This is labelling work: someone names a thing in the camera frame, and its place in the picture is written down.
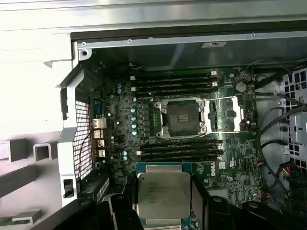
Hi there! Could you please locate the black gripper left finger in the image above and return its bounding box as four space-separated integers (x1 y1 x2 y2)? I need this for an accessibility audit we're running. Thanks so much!
30 193 141 230

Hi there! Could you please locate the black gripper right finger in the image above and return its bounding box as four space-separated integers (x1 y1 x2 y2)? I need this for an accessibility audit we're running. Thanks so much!
191 194 298 230

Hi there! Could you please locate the silver CPU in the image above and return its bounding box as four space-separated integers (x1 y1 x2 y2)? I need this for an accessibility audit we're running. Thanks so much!
135 161 192 230

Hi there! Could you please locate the metal CPU locking lever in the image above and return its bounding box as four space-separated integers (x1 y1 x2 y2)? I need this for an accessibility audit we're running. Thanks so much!
164 133 211 148

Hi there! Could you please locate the metal socket cover frame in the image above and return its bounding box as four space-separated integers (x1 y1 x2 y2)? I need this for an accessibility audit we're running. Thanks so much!
203 95 244 133

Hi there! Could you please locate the black RAM slot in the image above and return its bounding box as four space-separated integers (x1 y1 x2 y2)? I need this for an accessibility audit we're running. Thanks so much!
141 144 224 151
141 139 223 147
130 81 218 93
129 70 218 81
134 76 218 87
135 87 218 98
141 154 224 162
136 149 224 156

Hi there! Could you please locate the CPU socket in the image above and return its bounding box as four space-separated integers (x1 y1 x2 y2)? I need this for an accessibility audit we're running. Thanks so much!
154 96 209 139

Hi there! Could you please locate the green motherboard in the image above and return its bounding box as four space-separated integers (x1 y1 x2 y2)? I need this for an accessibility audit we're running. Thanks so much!
90 63 264 230

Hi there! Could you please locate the green RAM stick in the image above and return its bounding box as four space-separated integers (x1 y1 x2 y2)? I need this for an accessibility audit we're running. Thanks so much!
3 215 36 226

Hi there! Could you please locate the grey parts rack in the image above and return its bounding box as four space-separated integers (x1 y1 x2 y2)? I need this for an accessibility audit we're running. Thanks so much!
0 138 59 230

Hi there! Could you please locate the open PC case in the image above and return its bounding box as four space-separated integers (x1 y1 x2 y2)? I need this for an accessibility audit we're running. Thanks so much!
56 20 307 230

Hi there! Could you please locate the black internal cable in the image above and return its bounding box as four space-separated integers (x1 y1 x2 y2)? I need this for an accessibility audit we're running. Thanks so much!
259 106 292 175

